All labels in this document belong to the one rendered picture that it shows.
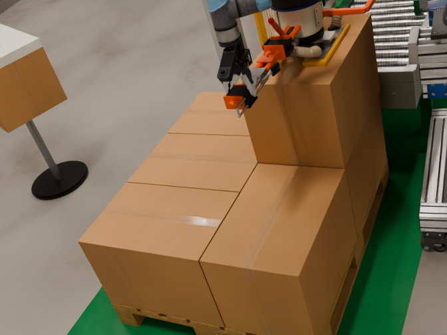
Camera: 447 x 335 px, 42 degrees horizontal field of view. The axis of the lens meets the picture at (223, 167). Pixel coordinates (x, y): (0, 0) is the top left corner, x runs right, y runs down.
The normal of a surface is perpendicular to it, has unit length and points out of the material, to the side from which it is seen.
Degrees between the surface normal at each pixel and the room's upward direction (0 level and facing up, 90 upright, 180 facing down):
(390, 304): 0
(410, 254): 0
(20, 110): 90
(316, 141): 90
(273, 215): 0
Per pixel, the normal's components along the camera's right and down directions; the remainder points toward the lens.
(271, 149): -0.43, 0.62
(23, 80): 0.63, 0.31
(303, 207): -0.25, -0.79
